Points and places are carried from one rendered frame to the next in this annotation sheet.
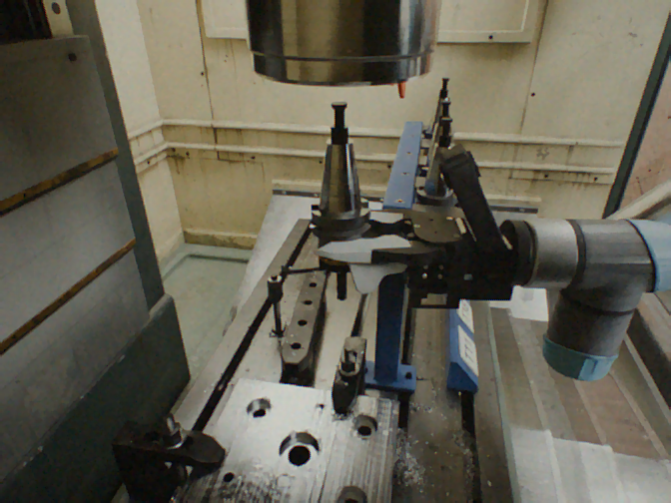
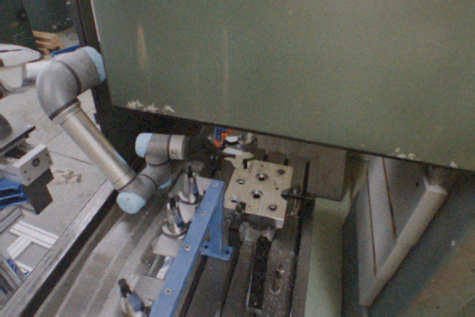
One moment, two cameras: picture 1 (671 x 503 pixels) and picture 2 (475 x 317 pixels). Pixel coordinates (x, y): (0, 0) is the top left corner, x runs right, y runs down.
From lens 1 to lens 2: 1.26 m
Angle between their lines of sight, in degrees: 112
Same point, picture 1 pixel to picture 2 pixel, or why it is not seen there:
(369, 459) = (234, 189)
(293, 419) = (259, 202)
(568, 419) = (120, 273)
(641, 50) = not seen: outside the picture
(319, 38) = not seen: hidden behind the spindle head
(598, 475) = (129, 248)
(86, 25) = (459, 213)
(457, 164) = not seen: hidden behind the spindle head
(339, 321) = (237, 293)
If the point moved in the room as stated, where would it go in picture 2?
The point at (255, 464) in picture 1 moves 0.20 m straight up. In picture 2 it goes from (270, 191) to (276, 148)
